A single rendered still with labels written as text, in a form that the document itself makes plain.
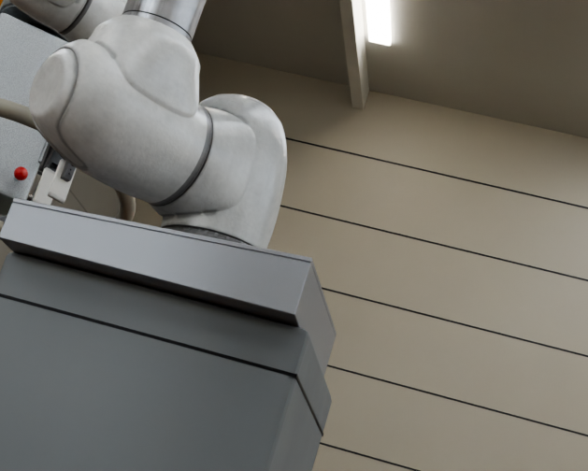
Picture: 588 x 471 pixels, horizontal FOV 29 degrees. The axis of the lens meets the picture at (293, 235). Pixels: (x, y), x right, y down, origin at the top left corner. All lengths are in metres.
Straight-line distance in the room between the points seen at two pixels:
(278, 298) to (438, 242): 6.39
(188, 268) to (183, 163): 0.20
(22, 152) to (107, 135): 1.29
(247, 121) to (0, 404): 0.51
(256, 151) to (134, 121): 0.21
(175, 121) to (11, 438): 0.45
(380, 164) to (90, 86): 6.52
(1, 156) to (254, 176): 1.24
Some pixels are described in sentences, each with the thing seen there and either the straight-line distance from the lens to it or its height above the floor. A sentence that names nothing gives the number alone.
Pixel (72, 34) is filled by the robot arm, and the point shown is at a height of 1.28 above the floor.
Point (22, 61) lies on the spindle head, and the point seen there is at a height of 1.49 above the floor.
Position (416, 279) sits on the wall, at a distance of 7.60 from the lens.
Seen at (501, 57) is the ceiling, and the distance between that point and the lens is 7.30.
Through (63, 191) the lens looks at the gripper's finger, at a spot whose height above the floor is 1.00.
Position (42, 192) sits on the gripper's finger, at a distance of 1.91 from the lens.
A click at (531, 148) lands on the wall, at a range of 7.98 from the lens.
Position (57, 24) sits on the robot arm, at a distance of 2.00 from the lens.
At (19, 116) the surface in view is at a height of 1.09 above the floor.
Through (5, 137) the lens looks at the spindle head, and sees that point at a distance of 2.73.
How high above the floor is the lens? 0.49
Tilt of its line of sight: 17 degrees up
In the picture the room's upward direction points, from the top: 17 degrees clockwise
